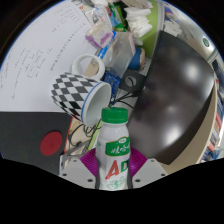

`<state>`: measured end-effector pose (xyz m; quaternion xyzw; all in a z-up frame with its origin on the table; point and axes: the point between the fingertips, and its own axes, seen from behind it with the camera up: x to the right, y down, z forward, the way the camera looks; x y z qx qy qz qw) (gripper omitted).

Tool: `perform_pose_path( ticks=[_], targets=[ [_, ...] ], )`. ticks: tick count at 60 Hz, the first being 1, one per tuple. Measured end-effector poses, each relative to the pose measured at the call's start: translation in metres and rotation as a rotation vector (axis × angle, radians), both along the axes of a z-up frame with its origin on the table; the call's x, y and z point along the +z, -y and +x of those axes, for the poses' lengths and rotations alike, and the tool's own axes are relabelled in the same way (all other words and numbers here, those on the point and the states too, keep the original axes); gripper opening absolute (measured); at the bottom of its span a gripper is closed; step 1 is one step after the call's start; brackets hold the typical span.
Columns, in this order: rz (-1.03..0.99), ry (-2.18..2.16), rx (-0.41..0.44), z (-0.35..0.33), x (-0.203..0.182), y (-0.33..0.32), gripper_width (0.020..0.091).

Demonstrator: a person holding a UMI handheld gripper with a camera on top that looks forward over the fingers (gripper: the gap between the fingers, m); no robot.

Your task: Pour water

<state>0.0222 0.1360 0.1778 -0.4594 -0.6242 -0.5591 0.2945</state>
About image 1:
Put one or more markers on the black computer monitor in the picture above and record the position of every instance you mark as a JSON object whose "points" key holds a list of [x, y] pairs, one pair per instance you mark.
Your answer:
{"points": [[176, 100]]}

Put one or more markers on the white paper sheet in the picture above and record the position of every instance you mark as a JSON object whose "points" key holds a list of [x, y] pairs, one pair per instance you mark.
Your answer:
{"points": [[40, 60]]}

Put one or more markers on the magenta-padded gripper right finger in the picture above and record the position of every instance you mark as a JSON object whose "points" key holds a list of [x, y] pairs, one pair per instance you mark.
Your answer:
{"points": [[146, 171]]}

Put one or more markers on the small blue box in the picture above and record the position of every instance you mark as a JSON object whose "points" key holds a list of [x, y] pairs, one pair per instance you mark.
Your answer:
{"points": [[111, 83]]}

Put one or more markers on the clear plastic box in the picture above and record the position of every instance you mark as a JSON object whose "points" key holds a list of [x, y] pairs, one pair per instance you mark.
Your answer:
{"points": [[121, 51]]}

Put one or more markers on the flat round red coaster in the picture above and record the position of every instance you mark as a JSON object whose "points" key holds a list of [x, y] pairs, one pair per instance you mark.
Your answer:
{"points": [[51, 143]]}

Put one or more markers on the stack of white tissues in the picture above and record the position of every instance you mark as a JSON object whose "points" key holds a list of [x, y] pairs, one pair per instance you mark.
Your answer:
{"points": [[140, 20]]}

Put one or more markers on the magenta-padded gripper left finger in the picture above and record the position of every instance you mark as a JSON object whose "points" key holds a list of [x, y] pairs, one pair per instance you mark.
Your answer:
{"points": [[80, 170]]}

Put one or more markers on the black desk mat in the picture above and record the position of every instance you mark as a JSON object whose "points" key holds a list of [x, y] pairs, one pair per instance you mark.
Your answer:
{"points": [[20, 136]]}

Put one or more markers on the white bottle with green cap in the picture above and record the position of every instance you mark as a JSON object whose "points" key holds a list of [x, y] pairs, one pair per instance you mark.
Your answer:
{"points": [[113, 150]]}

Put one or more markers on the black-white checkered mug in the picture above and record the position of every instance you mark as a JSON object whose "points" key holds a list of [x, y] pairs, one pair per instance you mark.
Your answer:
{"points": [[71, 95]]}

